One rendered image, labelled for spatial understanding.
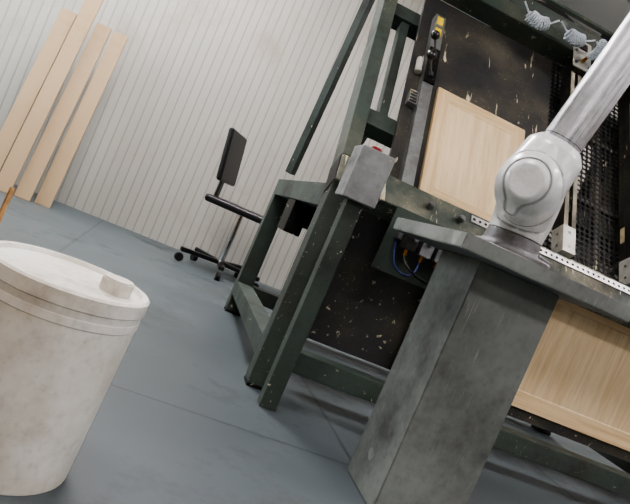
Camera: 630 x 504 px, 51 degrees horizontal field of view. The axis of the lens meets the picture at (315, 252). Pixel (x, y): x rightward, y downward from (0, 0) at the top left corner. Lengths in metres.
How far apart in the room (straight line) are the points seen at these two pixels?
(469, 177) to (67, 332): 1.88
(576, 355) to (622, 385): 0.28
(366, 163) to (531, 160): 0.69
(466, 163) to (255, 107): 3.12
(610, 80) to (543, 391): 1.67
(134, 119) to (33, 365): 4.46
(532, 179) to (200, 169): 4.18
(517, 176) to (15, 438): 1.16
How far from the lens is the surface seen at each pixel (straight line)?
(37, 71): 5.25
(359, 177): 2.13
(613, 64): 1.75
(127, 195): 5.53
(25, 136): 5.03
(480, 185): 2.70
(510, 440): 2.80
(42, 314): 1.14
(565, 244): 2.75
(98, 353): 1.19
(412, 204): 2.42
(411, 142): 2.58
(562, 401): 3.13
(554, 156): 1.65
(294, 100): 5.63
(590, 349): 3.13
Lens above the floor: 0.62
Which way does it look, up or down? 2 degrees down
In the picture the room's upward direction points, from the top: 23 degrees clockwise
